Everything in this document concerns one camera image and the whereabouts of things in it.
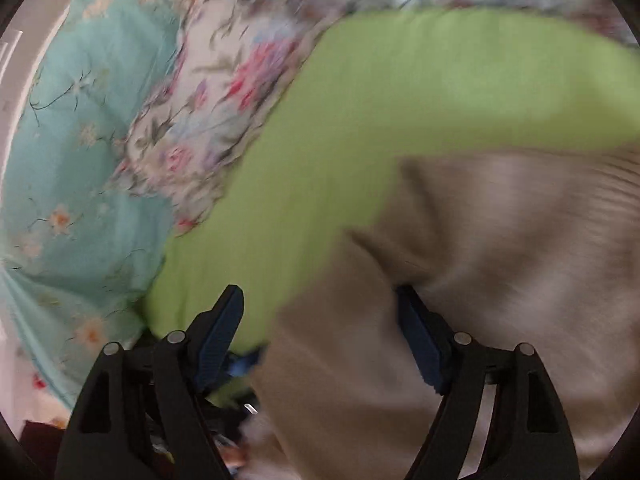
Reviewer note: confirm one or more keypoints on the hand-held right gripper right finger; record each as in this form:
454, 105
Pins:
420, 340

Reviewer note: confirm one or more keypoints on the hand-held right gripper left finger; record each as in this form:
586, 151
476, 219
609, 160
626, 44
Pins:
220, 335

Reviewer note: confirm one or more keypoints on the beige knit sweater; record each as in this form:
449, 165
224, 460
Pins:
480, 280

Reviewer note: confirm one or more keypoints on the light green bedsheet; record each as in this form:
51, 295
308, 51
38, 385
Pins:
360, 125

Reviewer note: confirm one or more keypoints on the teal floral pillow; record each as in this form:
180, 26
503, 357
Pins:
75, 160

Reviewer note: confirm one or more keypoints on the ruffled pastel floral pillow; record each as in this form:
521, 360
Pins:
215, 95

